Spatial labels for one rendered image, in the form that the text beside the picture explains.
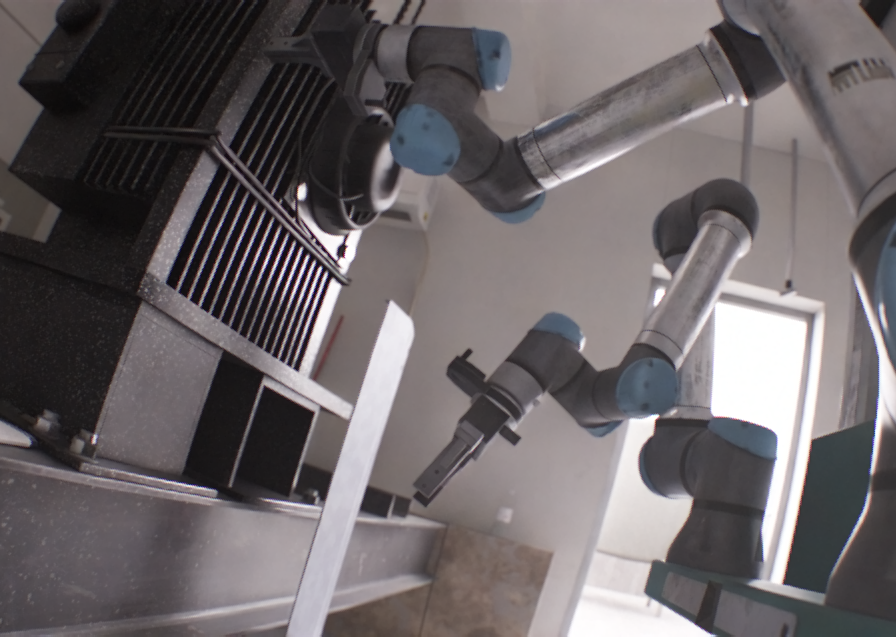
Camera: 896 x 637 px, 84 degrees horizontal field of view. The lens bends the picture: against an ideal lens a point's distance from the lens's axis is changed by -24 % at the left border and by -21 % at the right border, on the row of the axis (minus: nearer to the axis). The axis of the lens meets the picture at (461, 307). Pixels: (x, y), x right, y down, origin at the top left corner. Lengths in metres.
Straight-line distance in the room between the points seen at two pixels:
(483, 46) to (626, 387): 0.45
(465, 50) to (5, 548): 0.76
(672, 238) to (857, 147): 0.72
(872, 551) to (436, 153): 0.53
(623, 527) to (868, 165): 6.54
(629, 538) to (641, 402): 6.07
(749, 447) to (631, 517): 5.97
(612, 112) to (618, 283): 2.26
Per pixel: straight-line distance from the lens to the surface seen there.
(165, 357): 0.82
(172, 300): 0.79
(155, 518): 0.93
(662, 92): 0.69
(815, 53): 0.46
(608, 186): 3.16
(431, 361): 2.88
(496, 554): 2.60
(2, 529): 0.75
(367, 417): 1.07
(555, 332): 0.89
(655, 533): 6.88
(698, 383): 1.03
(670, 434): 1.00
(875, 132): 0.41
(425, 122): 0.65
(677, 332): 0.85
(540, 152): 0.71
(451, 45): 0.72
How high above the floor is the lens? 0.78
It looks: 17 degrees up
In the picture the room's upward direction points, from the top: 17 degrees clockwise
